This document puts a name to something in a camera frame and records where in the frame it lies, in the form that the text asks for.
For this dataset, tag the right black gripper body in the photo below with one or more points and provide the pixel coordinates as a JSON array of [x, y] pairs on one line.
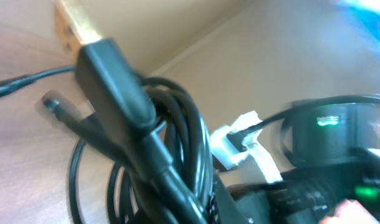
[[298, 198]]

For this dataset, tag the black USB cable long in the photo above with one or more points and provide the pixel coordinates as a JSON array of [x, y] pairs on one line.
[[59, 107]]

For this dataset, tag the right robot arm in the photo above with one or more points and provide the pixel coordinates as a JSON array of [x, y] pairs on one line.
[[319, 161]]

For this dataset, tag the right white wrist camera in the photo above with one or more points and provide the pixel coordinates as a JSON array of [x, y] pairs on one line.
[[242, 160]]

